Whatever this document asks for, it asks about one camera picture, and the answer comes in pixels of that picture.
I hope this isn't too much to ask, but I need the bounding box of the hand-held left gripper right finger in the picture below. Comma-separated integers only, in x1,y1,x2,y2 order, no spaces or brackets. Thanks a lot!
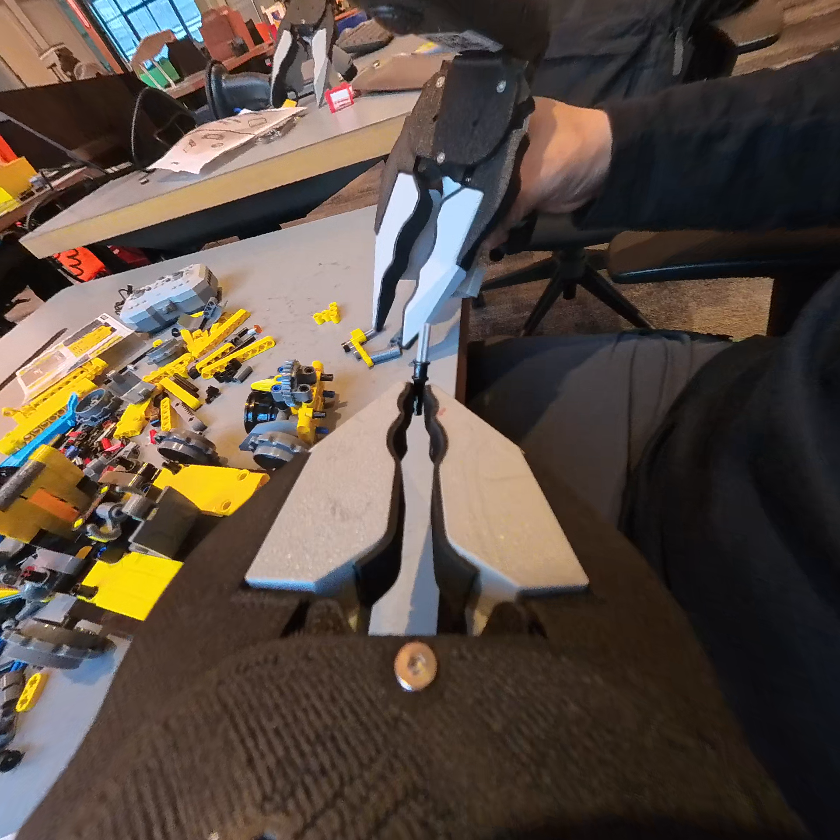
423,385,589,611

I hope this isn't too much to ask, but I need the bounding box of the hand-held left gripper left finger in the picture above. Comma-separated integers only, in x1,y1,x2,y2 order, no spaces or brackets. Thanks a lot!
246,385,418,618

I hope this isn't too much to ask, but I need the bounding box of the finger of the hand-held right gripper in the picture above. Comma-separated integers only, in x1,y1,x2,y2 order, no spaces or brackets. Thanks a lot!
399,182,500,347
372,171,430,332

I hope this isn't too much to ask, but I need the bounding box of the small yellow toy beam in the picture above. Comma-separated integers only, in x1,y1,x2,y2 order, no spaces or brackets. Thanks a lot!
344,329,408,370

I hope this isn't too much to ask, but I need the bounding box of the pile of toy parts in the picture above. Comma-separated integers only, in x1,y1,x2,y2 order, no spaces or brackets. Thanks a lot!
0,305,279,454

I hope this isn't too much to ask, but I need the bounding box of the person's right forearm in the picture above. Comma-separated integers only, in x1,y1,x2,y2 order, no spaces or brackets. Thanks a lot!
578,50,840,240

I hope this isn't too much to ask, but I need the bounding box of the grey desk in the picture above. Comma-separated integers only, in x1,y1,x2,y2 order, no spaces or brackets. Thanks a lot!
0,204,473,840

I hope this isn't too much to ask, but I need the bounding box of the person's right hand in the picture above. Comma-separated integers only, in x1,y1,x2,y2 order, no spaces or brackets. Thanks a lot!
495,96,618,253

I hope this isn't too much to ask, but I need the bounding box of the yellow grey wheel assembly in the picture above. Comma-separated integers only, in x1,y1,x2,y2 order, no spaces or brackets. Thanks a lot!
241,361,337,471

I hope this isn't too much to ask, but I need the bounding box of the black grey pistol-shaped device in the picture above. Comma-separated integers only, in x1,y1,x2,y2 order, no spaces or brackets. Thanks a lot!
269,0,345,109

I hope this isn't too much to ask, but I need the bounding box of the white paper sheet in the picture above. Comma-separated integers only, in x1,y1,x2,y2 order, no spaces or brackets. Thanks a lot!
147,105,305,174

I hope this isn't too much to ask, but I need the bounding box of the long grey table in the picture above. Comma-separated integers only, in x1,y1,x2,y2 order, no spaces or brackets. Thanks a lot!
20,53,460,258

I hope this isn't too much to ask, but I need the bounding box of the yellow black toy vehicle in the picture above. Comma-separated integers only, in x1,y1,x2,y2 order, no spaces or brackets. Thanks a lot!
0,444,271,756

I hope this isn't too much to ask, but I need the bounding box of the grey toy battery box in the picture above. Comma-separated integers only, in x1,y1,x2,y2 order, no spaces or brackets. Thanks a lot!
116,263,221,332

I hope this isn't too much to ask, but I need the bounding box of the black office chair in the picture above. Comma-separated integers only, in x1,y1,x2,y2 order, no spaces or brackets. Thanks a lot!
479,224,840,337

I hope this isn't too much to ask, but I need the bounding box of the blue brick separator tool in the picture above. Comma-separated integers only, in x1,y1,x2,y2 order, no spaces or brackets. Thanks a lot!
0,388,82,460

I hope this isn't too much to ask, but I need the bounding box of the yellow black sticker sheet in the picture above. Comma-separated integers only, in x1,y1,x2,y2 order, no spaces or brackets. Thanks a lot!
14,315,132,401

